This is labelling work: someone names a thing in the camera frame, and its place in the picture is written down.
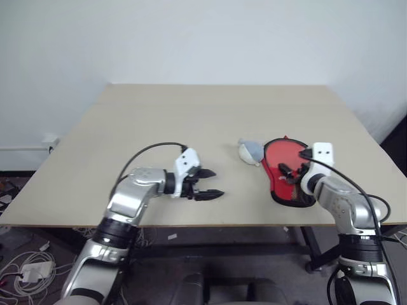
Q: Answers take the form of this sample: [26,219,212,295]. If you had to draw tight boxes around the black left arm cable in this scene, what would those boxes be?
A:
[109,142,188,204]

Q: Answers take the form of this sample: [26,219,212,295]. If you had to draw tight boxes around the dark furniture beside table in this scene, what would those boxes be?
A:
[380,104,407,180]

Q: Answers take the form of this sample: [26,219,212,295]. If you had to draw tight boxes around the beige wooden table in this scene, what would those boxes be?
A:
[0,83,407,229]

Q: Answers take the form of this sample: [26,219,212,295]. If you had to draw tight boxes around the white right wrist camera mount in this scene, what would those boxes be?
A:
[300,142,335,193]

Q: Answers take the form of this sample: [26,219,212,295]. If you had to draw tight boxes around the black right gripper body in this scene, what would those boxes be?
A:
[293,163,312,186]

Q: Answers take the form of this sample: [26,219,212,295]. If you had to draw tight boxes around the dark rounded seat shape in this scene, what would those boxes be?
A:
[176,271,205,305]

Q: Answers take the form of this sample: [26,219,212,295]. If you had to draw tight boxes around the grey white rounded soft object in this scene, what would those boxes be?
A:
[237,138,265,166]

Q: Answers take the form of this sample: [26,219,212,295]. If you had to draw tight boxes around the white power adapter box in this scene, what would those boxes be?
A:
[20,261,54,282]

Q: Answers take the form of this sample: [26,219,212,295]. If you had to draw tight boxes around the white floor cable bundle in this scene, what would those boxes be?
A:
[0,250,77,301]

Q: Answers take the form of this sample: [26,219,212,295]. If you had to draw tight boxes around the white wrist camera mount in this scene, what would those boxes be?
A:
[173,147,202,200]
[300,142,335,193]

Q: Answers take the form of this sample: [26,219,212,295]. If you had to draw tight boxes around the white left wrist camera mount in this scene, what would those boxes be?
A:
[173,147,202,200]

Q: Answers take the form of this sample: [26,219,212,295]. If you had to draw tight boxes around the black metal table leg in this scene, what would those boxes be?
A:
[298,226,340,273]

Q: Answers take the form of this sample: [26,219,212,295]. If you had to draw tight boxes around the red black paddle case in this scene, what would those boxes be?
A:
[260,135,318,209]

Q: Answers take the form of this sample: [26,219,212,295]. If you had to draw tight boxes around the white wall socket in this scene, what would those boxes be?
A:
[43,133,61,152]

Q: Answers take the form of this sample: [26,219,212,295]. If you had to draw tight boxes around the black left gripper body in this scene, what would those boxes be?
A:
[183,167,205,201]

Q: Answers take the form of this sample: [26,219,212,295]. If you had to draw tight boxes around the white wall cable conduit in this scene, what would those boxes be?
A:
[0,146,48,152]

